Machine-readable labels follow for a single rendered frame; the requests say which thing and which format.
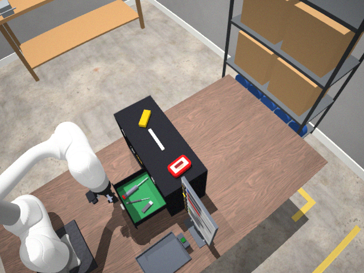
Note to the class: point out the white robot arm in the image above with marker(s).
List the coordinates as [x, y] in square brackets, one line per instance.
[41, 249]

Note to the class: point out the yellow rectangular block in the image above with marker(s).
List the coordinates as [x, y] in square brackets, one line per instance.
[144, 119]

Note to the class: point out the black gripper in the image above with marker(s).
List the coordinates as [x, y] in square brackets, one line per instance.
[111, 195]

